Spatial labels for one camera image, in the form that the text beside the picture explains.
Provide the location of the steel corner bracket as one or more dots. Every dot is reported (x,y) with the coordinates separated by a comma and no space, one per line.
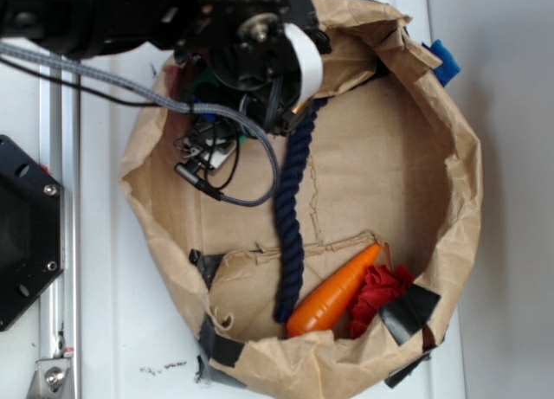
(52,379)

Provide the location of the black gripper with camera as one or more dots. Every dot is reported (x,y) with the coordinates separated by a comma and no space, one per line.
(269,50)

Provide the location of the red crumpled cloth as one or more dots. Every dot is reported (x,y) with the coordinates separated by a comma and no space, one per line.
(380,287)

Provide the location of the green block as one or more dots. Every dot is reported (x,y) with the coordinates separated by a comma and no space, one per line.
(216,129)

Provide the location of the aluminium extrusion rail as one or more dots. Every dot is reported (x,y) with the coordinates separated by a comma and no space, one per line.
(59,151)

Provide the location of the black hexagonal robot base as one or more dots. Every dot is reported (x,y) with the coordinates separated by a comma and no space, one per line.
(31,214)

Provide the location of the brown paper bag basket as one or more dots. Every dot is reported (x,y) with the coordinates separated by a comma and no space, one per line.
(392,159)

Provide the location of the blue tape piece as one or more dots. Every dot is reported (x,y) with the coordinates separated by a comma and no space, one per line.
(449,67)

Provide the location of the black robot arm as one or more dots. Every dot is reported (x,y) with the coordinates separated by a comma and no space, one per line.
(62,34)

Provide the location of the orange plastic carrot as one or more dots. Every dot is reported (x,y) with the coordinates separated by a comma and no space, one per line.
(322,308)

